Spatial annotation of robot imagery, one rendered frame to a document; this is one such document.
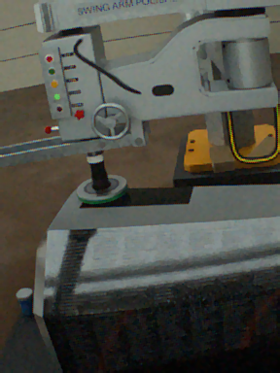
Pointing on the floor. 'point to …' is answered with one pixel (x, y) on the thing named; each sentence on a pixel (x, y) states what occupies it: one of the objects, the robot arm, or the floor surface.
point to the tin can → (25, 300)
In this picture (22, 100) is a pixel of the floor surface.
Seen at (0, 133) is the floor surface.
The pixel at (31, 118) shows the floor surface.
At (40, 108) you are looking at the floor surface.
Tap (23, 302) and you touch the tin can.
